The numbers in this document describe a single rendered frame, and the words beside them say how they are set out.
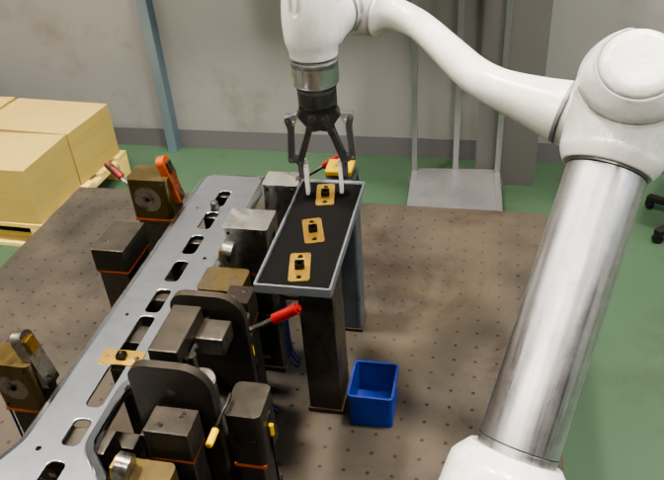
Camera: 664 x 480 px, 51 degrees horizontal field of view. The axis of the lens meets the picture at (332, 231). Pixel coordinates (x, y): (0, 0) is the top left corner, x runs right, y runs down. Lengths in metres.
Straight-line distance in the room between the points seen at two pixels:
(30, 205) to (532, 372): 3.01
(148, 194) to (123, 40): 2.51
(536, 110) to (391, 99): 2.82
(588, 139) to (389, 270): 1.16
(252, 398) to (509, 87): 0.63
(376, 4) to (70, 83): 3.39
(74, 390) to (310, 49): 0.74
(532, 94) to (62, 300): 1.45
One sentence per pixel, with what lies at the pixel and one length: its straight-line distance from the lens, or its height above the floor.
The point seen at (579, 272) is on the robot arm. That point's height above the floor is 1.38.
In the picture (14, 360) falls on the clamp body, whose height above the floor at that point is 1.05.
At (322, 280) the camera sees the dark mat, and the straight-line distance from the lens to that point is 1.23.
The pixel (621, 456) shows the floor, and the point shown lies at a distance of 2.54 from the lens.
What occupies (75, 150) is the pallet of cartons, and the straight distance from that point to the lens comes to 3.85.
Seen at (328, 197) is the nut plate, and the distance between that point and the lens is 1.45.
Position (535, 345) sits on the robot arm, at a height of 1.31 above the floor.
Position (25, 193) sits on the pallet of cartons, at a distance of 3.60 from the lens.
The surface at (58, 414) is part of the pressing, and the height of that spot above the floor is 1.00.
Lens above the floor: 1.91
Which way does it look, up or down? 34 degrees down
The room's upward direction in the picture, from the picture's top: 4 degrees counter-clockwise
